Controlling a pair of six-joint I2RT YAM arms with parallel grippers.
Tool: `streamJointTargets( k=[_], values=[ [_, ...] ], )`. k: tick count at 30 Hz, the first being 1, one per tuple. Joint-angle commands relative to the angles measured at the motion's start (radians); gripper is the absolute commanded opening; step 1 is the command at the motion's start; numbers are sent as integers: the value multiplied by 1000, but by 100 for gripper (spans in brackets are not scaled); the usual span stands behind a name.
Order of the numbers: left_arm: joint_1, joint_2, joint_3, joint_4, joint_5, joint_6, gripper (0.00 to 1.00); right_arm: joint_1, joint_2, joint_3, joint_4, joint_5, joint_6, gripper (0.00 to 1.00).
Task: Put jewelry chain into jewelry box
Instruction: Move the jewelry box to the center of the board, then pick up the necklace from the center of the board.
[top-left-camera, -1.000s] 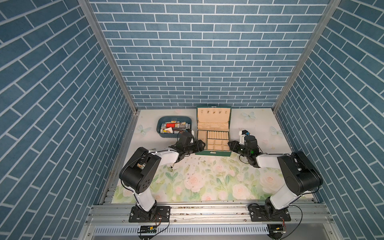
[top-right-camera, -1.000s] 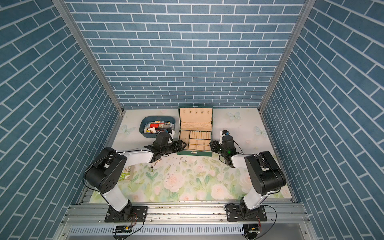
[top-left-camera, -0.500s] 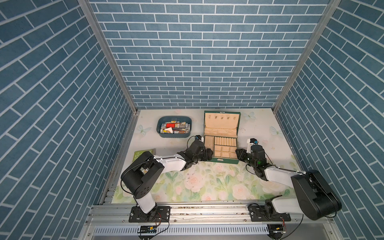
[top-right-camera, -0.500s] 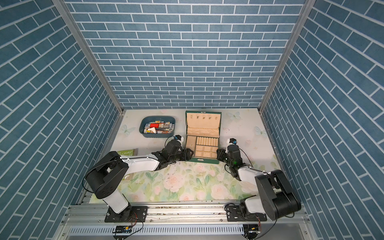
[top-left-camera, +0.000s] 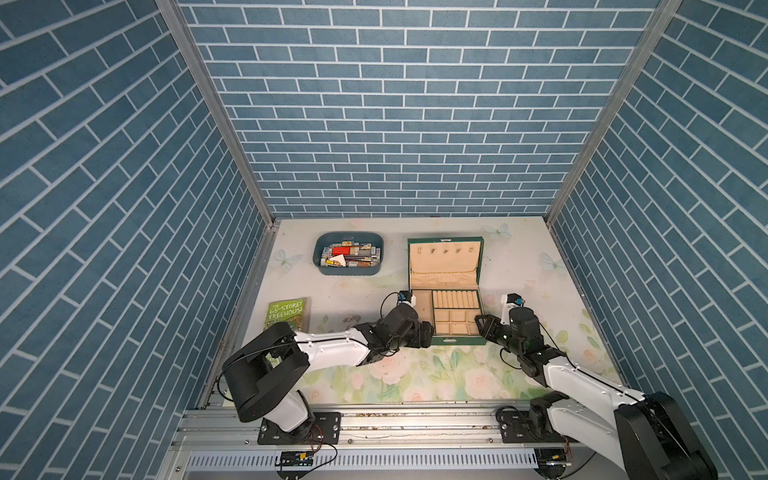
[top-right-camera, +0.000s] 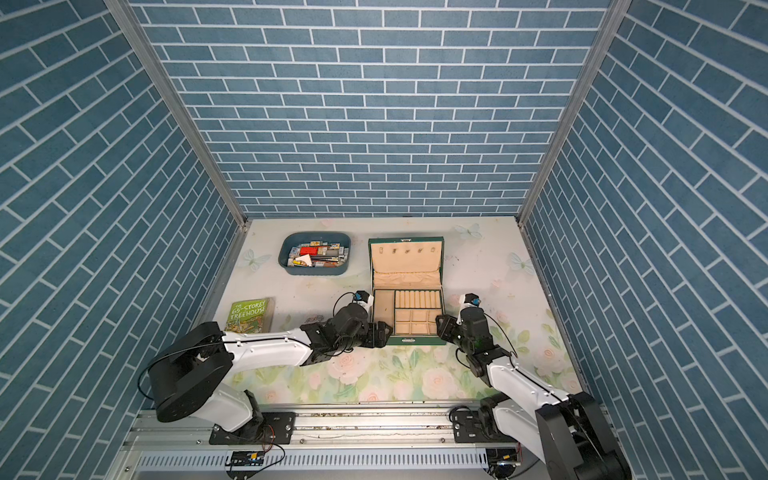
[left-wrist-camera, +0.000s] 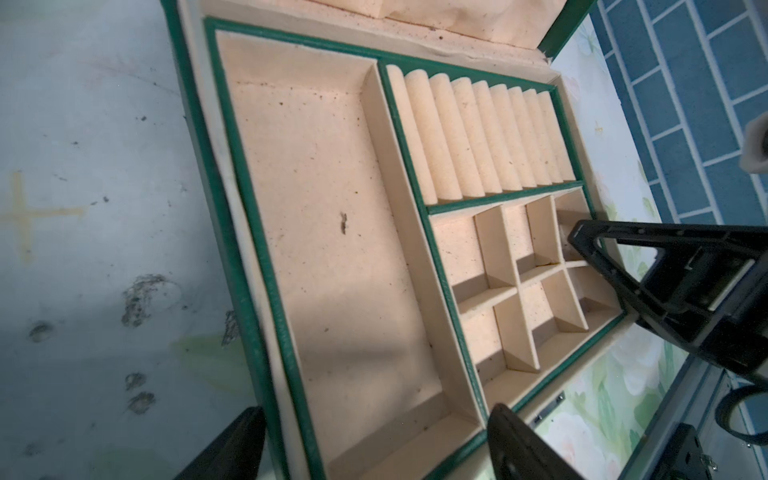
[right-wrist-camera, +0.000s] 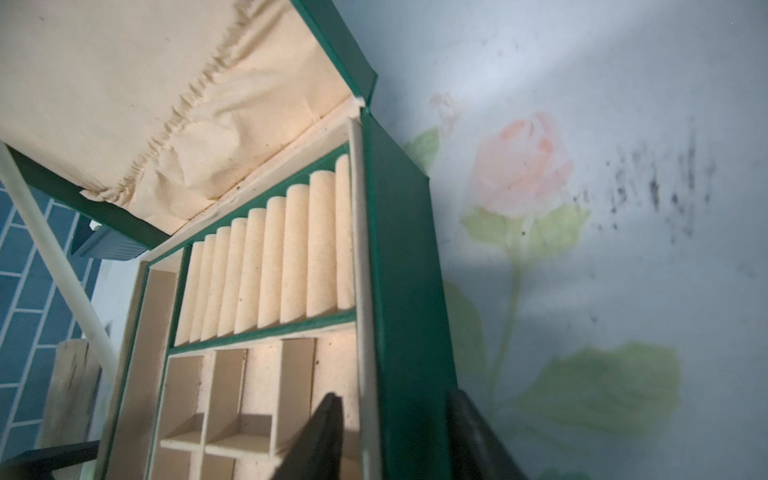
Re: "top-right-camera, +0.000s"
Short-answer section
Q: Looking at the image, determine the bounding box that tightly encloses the right controller board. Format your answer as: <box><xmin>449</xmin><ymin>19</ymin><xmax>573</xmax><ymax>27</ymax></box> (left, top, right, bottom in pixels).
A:
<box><xmin>485</xmin><ymin>448</ymin><xmax>521</xmax><ymax>479</ymax></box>

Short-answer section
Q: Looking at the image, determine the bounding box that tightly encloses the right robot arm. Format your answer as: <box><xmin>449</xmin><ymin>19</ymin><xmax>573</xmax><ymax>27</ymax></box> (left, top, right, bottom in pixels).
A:
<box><xmin>436</xmin><ymin>299</ymin><xmax>633</xmax><ymax>479</ymax></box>

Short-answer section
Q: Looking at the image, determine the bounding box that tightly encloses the green jewelry box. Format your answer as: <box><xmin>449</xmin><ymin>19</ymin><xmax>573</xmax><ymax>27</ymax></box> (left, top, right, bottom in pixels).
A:
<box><xmin>368</xmin><ymin>236</ymin><xmax>445</xmax><ymax>346</ymax></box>

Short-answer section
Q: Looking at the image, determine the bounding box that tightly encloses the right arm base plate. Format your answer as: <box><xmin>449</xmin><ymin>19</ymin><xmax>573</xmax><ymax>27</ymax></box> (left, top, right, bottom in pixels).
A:
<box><xmin>448</xmin><ymin>405</ymin><xmax>517</xmax><ymax>443</ymax></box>

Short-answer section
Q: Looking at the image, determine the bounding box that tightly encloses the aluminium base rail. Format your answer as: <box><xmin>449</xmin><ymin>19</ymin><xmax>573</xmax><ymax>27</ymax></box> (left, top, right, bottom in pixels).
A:
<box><xmin>104</xmin><ymin>403</ymin><xmax>637</xmax><ymax>480</ymax></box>

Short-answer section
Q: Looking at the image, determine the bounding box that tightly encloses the blue plastic tray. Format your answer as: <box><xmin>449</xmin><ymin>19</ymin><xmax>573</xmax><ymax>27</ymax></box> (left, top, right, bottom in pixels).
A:
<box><xmin>278</xmin><ymin>231</ymin><xmax>351</xmax><ymax>276</ymax></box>

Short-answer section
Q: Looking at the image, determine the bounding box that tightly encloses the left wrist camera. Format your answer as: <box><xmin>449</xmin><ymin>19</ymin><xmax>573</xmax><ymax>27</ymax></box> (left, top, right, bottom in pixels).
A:
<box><xmin>353</xmin><ymin>290</ymin><xmax>374</xmax><ymax>311</ymax></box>

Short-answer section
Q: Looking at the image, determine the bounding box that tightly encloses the left controller board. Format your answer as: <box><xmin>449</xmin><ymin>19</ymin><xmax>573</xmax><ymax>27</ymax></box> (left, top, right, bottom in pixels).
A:
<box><xmin>225</xmin><ymin>451</ymin><xmax>265</xmax><ymax>471</ymax></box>

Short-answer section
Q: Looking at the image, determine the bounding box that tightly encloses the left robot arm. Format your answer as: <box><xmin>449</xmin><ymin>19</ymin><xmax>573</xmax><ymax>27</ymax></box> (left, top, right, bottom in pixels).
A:
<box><xmin>147</xmin><ymin>296</ymin><xmax>393</xmax><ymax>438</ymax></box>

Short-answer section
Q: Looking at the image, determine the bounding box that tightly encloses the controller board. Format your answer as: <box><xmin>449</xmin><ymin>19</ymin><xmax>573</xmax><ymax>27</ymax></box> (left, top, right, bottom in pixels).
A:
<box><xmin>485</xmin><ymin>448</ymin><xmax>521</xmax><ymax>479</ymax></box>
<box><xmin>225</xmin><ymin>451</ymin><xmax>265</xmax><ymax>471</ymax></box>

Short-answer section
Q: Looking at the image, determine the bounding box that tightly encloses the floral table mat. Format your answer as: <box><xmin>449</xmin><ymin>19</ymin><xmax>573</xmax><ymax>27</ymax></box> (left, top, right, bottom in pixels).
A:
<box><xmin>214</xmin><ymin>217</ymin><xmax>582</xmax><ymax>405</ymax></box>

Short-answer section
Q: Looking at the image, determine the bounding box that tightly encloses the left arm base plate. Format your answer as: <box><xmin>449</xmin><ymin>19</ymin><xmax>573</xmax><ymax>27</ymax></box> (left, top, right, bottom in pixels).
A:
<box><xmin>209</xmin><ymin>412</ymin><xmax>296</xmax><ymax>445</ymax></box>

